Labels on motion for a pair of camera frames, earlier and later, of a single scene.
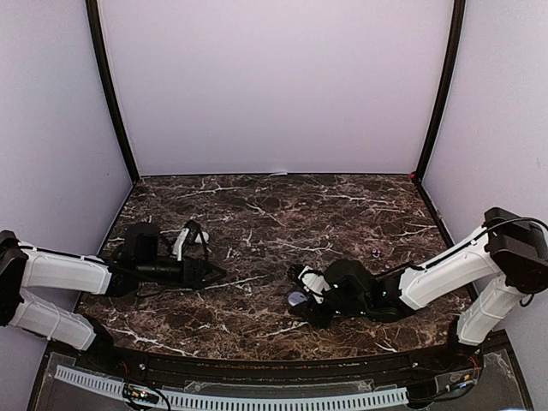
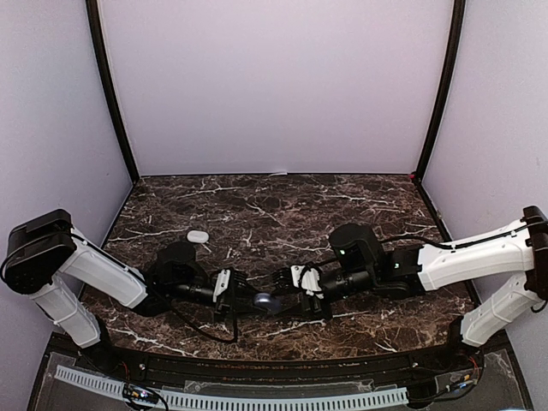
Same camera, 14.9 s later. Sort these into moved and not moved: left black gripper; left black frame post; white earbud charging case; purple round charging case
Moved: purple round charging case; left black gripper
Not moved: white earbud charging case; left black frame post
